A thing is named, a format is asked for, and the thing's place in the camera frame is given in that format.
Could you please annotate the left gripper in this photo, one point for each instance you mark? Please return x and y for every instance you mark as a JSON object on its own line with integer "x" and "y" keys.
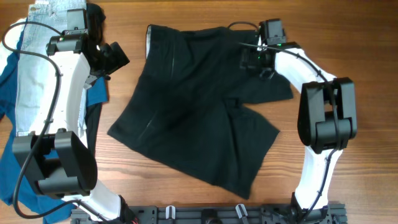
{"x": 117, "y": 59}

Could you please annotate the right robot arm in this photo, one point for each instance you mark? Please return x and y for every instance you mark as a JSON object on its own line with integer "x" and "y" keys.
{"x": 326, "y": 122}

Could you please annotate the blue garment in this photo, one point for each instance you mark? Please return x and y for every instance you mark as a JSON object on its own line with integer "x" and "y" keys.
{"x": 9, "y": 166}

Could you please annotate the black garment under pile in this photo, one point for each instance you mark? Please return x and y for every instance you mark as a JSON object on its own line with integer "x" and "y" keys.
{"x": 97, "y": 94}

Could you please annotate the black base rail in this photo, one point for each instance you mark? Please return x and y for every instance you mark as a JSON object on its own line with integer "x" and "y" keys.
{"x": 211, "y": 214}

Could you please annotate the white garment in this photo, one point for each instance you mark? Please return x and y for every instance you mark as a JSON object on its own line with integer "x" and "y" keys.
{"x": 12, "y": 38}

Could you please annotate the light blue denim shorts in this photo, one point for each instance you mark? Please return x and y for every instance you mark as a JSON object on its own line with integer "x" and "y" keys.
{"x": 34, "y": 73}

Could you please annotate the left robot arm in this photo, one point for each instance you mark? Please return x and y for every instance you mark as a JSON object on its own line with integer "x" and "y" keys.
{"x": 53, "y": 159}

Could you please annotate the black shorts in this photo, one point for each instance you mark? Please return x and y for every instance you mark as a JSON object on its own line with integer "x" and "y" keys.
{"x": 190, "y": 107}

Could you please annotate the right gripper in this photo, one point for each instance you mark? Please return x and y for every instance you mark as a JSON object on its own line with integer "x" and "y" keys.
{"x": 252, "y": 62}

